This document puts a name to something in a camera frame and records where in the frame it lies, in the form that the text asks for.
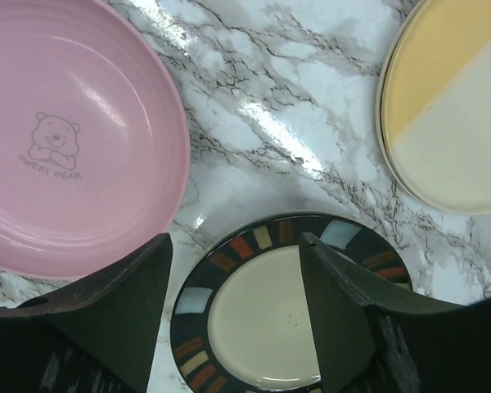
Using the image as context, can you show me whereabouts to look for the pink plate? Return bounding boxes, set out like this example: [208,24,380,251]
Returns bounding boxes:
[0,1,190,279]

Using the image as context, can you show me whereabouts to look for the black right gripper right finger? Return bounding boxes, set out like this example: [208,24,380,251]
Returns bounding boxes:
[299,233,491,392]

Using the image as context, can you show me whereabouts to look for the cream and yellow plate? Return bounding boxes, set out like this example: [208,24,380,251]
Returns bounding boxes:
[375,1,491,215]

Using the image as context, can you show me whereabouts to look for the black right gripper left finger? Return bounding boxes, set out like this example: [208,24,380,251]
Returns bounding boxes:
[0,233,173,392]

